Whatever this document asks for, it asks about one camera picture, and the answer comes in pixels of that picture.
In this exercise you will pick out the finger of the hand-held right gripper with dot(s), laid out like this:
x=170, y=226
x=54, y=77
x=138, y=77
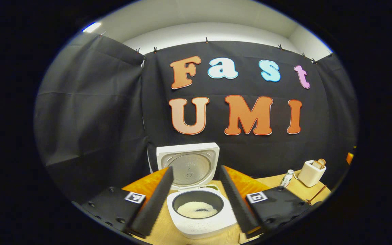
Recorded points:
x=349, y=158

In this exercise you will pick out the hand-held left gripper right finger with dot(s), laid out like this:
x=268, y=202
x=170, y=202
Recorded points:
x=238, y=207

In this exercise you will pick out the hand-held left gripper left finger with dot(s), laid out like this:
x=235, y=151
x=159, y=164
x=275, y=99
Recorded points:
x=155, y=207

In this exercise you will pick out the white rice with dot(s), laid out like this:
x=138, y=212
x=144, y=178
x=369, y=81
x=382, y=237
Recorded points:
x=191, y=208

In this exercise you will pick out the white rice cooker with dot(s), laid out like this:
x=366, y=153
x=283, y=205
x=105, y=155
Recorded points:
x=196, y=231

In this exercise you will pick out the bread slice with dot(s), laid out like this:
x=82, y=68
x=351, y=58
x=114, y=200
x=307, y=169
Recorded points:
x=316, y=164
x=322, y=162

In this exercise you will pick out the small sauce dish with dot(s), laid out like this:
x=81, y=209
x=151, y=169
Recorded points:
x=213, y=187

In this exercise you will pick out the white toaster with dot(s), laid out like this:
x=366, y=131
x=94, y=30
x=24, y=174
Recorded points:
x=310, y=175

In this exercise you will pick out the white drink bottle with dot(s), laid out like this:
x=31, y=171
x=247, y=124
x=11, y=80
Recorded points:
x=286, y=179

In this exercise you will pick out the ceiling light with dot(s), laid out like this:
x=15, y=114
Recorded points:
x=92, y=27

